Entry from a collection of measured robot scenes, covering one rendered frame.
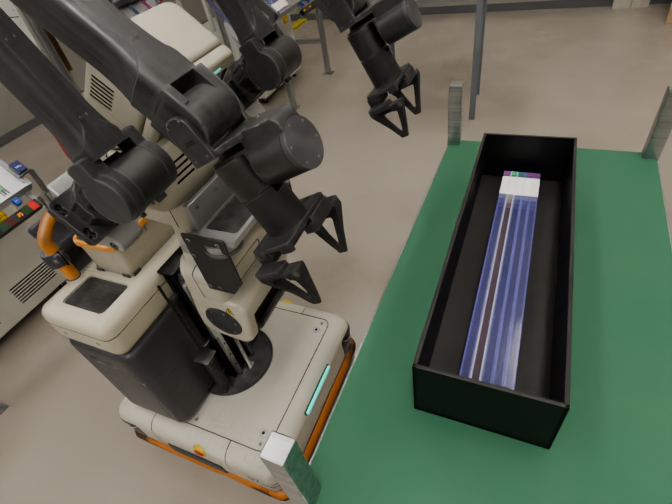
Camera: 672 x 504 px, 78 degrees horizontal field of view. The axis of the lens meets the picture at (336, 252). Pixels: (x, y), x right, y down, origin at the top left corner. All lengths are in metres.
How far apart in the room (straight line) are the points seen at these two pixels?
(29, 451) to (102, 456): 0.33
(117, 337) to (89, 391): 1.06
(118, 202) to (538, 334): 0.62
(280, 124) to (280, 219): 0.12
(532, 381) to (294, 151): 0.45
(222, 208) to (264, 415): 0.77
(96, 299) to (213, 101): 0.83
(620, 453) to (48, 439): 1.99
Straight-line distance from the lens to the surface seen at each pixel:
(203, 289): 1.02
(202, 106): 0.47
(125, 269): 1.20
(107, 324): 1.15
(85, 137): 0.63
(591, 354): 0.72
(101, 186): 0.62
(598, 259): 0.86
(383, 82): 0.84
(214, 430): 1.48
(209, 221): 0.87
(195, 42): 0.81
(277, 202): 0.49
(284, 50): 0.93
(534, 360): 0.68
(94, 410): 2.14
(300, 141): 0.44
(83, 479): 2.00
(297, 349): 1.54
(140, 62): 0.48
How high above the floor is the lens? 1.52
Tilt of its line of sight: 43 degrees down
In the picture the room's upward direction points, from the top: 12 degrees counter-clockwise
